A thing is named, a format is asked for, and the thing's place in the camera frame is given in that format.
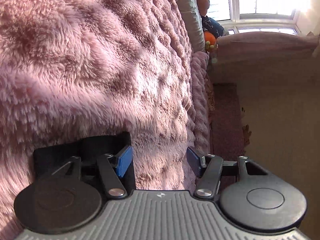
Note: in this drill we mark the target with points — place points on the grey white pillow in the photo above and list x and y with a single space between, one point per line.
192 12

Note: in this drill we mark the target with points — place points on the orange plush toy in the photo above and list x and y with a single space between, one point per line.
210 41

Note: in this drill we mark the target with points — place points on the white window frame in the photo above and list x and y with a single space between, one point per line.
240 16

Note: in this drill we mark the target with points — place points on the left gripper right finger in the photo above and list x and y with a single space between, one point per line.
248 195

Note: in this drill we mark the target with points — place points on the black pants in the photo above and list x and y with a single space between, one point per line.
88 149

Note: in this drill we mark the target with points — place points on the navy patterned cloth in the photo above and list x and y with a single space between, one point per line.
214 27

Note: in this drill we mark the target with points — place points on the pink fluffy blanket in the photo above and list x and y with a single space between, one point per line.
72 69

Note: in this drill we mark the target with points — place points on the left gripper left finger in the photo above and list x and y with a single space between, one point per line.
71 194

